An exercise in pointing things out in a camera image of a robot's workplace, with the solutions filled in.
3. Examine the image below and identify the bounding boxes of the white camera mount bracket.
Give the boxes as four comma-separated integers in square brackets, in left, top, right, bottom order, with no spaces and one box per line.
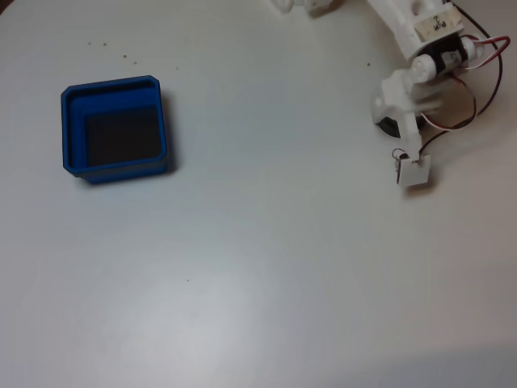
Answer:
[397,108,425,162]

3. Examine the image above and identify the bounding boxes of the red white servo cable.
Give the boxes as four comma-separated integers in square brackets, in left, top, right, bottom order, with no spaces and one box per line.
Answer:
[423,35,511,131]

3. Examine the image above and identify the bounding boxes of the blue plastic box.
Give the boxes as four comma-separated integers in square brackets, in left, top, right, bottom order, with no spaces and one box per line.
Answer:
[60,74,175,186]

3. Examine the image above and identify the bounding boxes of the white square camera box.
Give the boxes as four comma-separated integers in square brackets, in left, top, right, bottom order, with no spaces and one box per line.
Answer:
[390,148,432,188]

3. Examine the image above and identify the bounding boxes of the black tape roll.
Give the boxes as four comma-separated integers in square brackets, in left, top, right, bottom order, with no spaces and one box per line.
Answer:
[376,114,422,141]

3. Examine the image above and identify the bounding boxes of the black pad box liner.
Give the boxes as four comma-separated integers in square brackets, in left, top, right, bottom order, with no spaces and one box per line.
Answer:
[84,105,162,168]

